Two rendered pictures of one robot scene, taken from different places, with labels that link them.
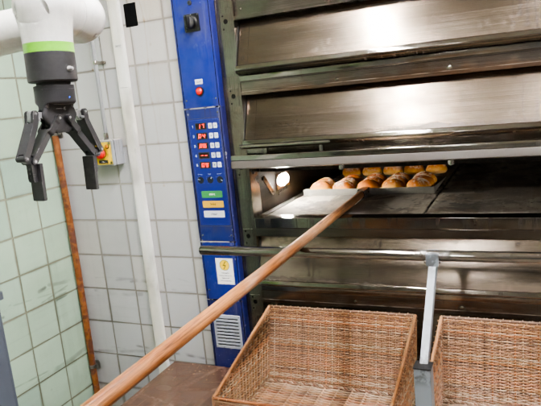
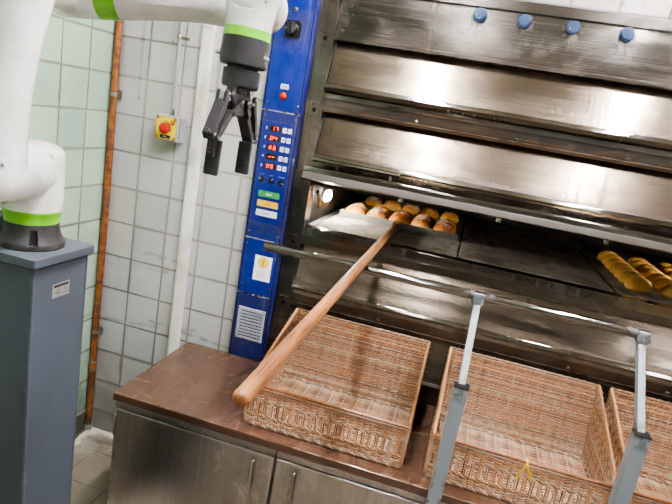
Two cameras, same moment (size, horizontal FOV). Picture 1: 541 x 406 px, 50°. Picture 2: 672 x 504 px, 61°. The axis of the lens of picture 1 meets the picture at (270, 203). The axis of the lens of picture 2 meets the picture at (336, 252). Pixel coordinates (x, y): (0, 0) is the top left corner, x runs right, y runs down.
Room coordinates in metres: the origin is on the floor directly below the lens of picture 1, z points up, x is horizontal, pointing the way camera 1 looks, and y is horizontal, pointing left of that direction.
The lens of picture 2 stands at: (-0.07, 0.41, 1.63)
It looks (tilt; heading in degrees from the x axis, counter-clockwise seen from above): 13 degrees down; 347
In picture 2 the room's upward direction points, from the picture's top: 10 degrees clockwise
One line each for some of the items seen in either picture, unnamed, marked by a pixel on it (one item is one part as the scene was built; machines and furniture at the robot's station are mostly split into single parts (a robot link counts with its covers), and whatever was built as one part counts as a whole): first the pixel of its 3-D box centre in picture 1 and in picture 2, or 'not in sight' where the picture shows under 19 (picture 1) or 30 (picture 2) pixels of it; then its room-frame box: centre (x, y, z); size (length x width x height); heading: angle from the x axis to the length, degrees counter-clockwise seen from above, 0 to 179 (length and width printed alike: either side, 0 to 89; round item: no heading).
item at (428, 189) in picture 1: (375, 183); (402, 219); (2.52, -0.47, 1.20); 0.55 x 0.36 x 0.03; 66
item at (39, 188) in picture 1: (38, 182); (212, 157); (1.08, 0.43, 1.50); 0.03 x 0.01 x 0.07; 62
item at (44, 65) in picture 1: (50, 69); (242, 54); (1.14, 0.40, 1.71); 0.12 x 0.09 x 0.06; 62
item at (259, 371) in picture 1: (320, 374); (342, 378); (1.74, -0.11, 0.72); 0.56 x 0.49 x 0.28; 65
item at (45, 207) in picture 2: not in sight; (31, 180); (1.36, 0.84, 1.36); 0.16 x 0.13 x 0.19; 168
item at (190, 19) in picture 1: (188, 15); (292, 21); (2.13, 0.22, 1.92); 0.06 x 0.04 x 0.11; 65
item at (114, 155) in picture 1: (108, 152); (170, 128); (2.33, 0.63, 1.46); 0.10 x 0.07 x 0.10; 65
